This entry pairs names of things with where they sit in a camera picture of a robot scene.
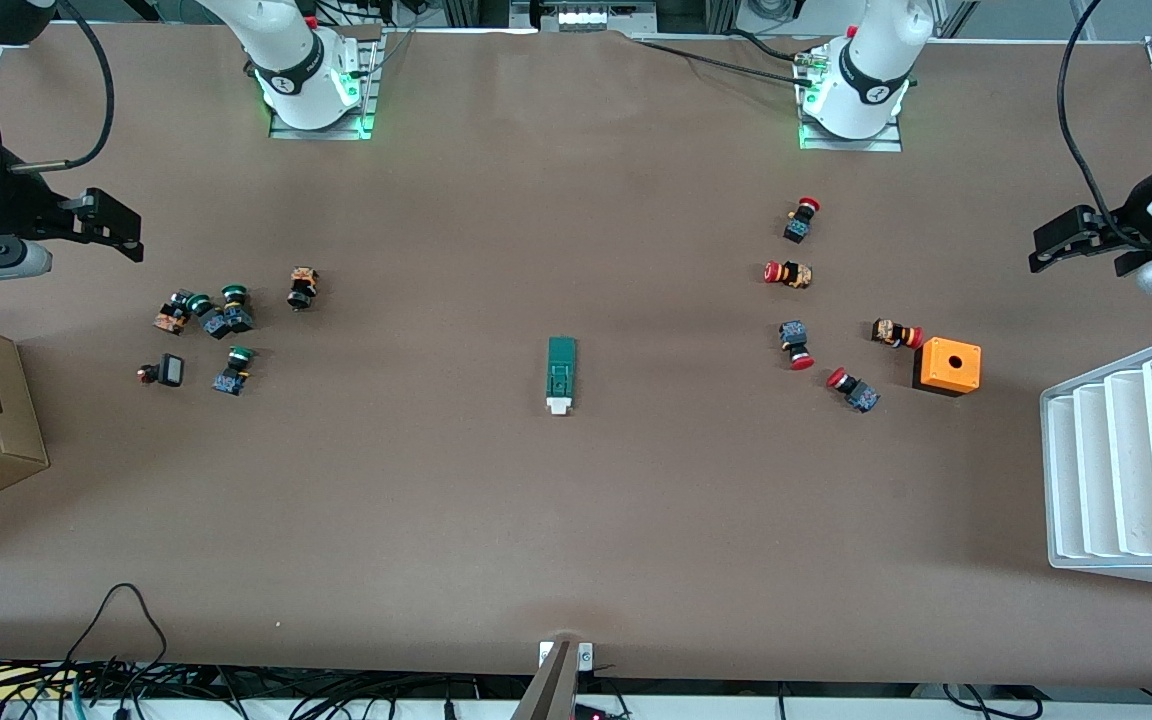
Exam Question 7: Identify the green load switch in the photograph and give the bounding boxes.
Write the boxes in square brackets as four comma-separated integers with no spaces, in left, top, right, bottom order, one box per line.
[546,336,579,417]

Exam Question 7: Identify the green button with blue block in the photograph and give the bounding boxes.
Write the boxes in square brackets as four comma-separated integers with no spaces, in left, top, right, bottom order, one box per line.
[213,345,257,397]
[220,284,256,334]
[186,293,229,341]

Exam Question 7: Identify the black square push button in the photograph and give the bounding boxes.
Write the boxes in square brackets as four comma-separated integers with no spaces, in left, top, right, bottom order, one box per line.
[136,353,186,389]

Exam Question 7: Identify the orange box with hole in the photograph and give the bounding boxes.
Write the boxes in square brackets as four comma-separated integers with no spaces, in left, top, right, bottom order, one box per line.
[912,337,983,398]

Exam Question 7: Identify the white slotted tray rack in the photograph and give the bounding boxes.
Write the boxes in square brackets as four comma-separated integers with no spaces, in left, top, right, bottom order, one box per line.
[1040,333,1152,593]

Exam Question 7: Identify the red button with blue block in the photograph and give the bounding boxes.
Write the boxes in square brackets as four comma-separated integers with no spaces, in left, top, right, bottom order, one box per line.
[783,197,821,244]
[826,366,881,414]
[778,320,816,372]

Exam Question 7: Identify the white power strip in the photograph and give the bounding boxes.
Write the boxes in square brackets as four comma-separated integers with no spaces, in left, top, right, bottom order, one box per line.
[534,0,657,33]

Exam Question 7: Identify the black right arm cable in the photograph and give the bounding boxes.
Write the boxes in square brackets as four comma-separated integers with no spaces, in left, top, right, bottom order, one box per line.
[11,0,115,173]

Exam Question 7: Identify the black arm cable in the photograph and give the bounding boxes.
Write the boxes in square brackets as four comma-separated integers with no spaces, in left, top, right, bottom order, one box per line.
[1057,0,1152,251]
[11,0,115,173]

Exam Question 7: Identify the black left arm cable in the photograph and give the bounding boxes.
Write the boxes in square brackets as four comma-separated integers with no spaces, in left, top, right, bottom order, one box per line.
[1057,0,1152,251]

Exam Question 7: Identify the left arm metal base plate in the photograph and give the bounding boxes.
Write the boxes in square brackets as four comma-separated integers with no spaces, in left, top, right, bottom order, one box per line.
[798,40,905,153]

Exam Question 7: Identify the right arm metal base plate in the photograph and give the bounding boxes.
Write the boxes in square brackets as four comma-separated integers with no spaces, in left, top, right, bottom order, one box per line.
[269,28,383,141]

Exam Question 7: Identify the black looped cable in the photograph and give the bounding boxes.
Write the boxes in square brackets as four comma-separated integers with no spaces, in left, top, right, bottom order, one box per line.
[64,583,172,691]

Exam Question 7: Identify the black base cable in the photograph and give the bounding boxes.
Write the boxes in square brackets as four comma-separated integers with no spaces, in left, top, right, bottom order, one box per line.
[631,36,805,79]

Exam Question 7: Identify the aluminium camera post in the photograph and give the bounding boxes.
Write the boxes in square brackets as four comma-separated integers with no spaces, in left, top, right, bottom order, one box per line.
[511,640,594,720]

